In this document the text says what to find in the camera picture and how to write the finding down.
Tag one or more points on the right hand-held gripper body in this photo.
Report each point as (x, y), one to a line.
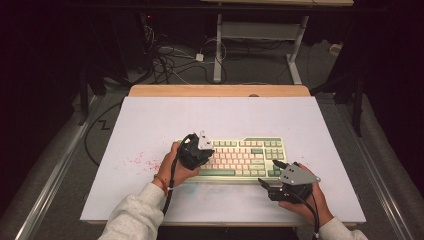
(293, 186)

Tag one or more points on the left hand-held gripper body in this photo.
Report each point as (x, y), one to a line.
(193, 155)

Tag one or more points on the cream pink green keyboard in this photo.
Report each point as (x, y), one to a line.
(248, 158)

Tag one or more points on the person's right hand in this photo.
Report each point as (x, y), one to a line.
(311, 203)

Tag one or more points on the person's left hand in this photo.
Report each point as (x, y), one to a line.
(173, 170)

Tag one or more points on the white table mat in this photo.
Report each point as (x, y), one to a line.
(216, 116)

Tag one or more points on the white power adapter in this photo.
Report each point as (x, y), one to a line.
(199, 57)

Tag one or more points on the black stand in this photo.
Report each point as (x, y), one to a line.
(83, 96)
(356, 100)

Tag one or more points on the metal floor rail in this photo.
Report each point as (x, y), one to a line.
(56, 166)
(376, 166)

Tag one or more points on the white metal desk frame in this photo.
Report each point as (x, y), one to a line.
(256, 31)

